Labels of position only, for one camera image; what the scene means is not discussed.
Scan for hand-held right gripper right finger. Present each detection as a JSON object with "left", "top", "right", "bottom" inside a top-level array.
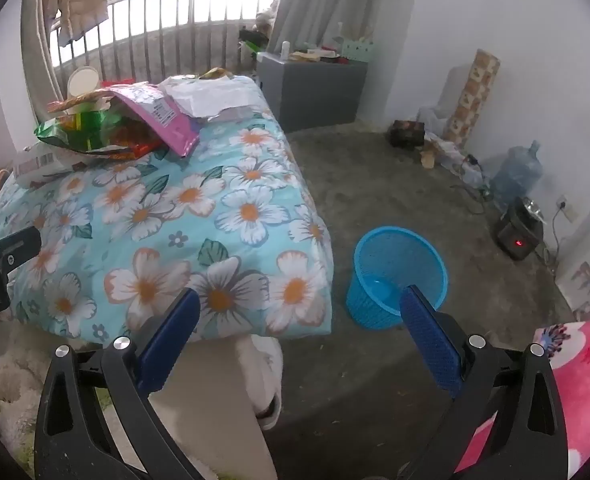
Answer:
[{"left": 399, "top": 285, "right": 572, "bottom": 480}]

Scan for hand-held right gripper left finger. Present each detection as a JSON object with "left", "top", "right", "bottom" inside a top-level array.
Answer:
[{"left": 34, "top": 287, "right": 211, "bottom": 480}]

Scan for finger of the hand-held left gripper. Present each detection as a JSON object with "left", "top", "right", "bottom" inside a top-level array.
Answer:
[{"left": 0, "top": 226, "right": 42, "bottom": 281}]

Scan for blue plastic mesh basket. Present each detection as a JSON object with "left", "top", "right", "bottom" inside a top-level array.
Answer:
[{"left": 346, "top": 226, "right": 449, "bottom": 331}]

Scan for green snack bag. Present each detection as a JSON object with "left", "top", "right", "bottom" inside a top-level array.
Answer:
[{"left": 34, "top": 105, "right": 171, "bottom": 162}]

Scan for beige smooth panel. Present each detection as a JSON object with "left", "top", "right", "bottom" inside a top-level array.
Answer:
[{"left": 145, "top": 332, "right": 278, "bottom": 480}]

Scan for green and white fluffy rug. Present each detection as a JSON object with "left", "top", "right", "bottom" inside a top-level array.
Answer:
[{"left": 0, "top": 310, "right": 106, "bottom": 480}]

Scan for white labelled parcel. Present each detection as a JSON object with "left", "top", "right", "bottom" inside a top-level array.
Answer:
[{"left": 12, "top": 142, "right": 92, "bottom": 187}]

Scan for black rice cooker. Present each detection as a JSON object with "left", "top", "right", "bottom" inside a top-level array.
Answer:
[{"left": 495, "top": 197, "right": 546, "bottom": 261}]

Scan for floral light blue blanket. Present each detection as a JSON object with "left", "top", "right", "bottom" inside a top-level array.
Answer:
[{"left": 0, "top": 75, "right": 335, "bottom": 346}]

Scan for pink printed blanket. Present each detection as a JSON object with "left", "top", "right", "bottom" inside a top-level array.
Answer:
[{"left": 455, "top": 310, "right": 590, "bottom": 480}]

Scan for white instant noodle cup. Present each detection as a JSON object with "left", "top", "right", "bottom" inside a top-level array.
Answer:
[{"left": 67, "top": 66, "right": 102, "bottom": 107}]

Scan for cardboard scraps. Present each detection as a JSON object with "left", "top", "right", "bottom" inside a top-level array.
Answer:
[{"left": 420, "top": 132, "right": 466, "bottom": 171}]

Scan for blue water jug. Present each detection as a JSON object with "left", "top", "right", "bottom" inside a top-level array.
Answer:
[{"left": 490, "top": 140, "right": 543, "bottom": 211}]

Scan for beige curtain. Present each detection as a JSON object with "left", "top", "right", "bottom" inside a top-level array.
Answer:
[{"left": 20, "top": 0, "right": 68, "bottom": 126}]

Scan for pink mailer bag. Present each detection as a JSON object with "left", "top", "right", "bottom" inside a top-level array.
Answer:
[{"left": 92, "top": 82, "right": 202, "bottom": 157}]

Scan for dark printed box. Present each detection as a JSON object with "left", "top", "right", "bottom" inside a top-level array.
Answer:
[{"left": 387, "top": 120, "right": 426, "bottom": 148}]

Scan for white plastic bag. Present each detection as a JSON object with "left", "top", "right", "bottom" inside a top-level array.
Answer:
[{"left": 162, "top": 76, "right": 256, "bottom": 123}]

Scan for tall patterned box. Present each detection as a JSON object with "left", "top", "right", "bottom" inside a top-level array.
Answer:
[{"left": 442, "top": 49, "right": 501, "bottom": 145}]

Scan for beige padded jacket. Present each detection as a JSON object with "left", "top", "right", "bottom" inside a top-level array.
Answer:
[{"left": 42, "top": 0, "right": 110, "bottom": 48}]

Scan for grey cabinet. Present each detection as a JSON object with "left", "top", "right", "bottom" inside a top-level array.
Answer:
[{"left": 256, "top": 51, "right": 368, "bottom": 133}]

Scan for metal window railing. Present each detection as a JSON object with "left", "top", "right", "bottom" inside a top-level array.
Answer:
[{"left": 50, "top": 0, "right": 286, "bottom": 86}]

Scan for mint perforated holder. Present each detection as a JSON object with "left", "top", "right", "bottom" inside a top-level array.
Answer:
[{"left": 340, "top": 35, "right": 375, "bottom": 63}]

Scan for pile of papers and boxes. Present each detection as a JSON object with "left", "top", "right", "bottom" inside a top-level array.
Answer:
[{"left": 290, "top": 47, "right": 346, "bottom": 65}]

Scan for heap of clothes and cardboard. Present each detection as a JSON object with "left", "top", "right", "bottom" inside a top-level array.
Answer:
[{"left": 239, "top": 2, "right": 282, "bottom": 41}]

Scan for grey curtain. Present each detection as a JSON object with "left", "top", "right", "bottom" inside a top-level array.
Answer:
[{"left": 267, "top": 0, "right": 416, "bottom": 53}]

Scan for black cable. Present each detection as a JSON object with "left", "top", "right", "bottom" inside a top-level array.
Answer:
[{"left": 450, "top": 155, "right": 496, "bottom": 216}]

